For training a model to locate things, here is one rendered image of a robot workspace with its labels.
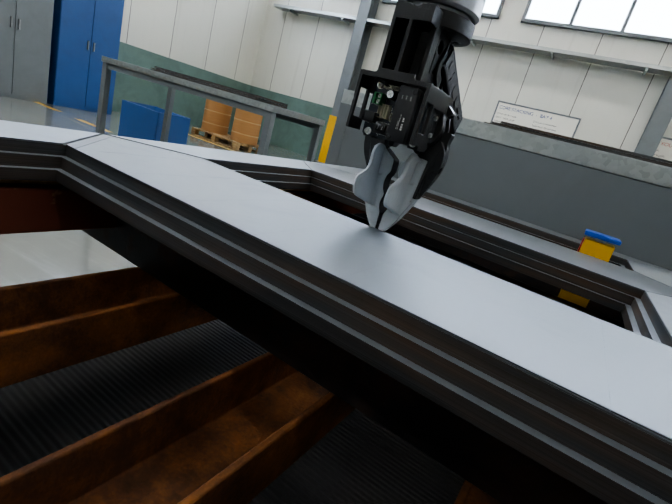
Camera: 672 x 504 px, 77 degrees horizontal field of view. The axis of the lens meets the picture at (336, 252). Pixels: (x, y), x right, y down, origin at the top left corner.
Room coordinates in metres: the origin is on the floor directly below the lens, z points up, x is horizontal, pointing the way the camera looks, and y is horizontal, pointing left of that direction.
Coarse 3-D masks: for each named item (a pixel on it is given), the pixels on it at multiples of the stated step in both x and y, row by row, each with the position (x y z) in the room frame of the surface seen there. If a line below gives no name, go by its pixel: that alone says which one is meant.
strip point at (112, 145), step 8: (88, 144) 0.45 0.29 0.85; (96, 144) 0.46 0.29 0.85; (104, 144) 0.47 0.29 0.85; (112, 144) 0.49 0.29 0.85; (120, 144) 0.50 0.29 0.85; (128, 144) 0.52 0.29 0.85; (136, 144) 0.53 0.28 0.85; (112, 152) 0.44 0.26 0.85; (120, 152) 0.46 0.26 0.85; (128, 152) 0.47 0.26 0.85; (136, 152) 0.48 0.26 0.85; (144, 152) 0.50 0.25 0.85; (152, 152) 0.51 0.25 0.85; (160, 152) 0.53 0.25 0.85; (168, 152) 0.54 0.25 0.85; (200, 160) 0.55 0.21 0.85
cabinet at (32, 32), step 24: (0, 0) 6.15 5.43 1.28; (24, 0) 6.41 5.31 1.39; (48, 0) 6.69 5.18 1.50; (0, 24) 6.16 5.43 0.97; (24, 24) 6.42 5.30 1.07; (48, 24) 6.71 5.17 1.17; (0, 48) 6.17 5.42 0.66; (24, 48) 6.44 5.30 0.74; (48, 48) 6.73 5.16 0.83; (0, 72) 6.18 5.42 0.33; (24, 72) 6.46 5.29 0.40; (48, 72) 6.76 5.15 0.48; (24, 96) 6.48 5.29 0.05
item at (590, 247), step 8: (584, 240) 0.80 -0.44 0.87; (592, 240) 0.80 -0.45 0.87; (584, 248) 0.79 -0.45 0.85; (592, 248) 0.79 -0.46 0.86; (600, 248) 0.78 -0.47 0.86; (608, 248) 0.78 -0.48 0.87; (592, 256) 0.79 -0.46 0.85; (600, 256) 0.78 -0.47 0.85; (608, 256) 0.78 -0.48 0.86; (560, 296) 0.80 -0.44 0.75; (568, 296) 0.79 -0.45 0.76; (576, 296) 0.78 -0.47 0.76; (584, 304) 0.78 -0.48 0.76
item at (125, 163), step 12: (96, 156) 0.40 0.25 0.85; (108, 156) 0.42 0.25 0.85; (120, 156) 0.44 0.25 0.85; (132, 156) 0.45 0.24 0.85; (144, 156) 0.47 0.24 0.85; (120, 168) 0.38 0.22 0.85; (132, 168) 0.40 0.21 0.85; (144, 168) 0.41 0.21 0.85; (156, 168) 0.43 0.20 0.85; (168, 168) 0.45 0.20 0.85; (180, 168) 0.46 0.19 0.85; (192, 168) 0.48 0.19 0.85; (204, 168) 0.51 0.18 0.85; (216, 168) 0.53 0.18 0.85
